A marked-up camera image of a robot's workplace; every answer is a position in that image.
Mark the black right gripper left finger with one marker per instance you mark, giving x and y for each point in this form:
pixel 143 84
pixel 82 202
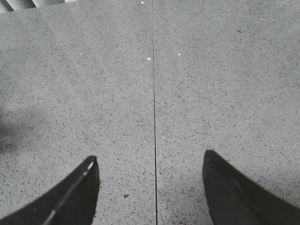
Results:
pixel 71 202

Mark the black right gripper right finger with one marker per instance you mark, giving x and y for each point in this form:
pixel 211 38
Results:
pixel 234 199

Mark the grey white curtain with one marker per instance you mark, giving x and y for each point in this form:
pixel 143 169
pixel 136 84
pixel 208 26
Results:
pixel 15 5

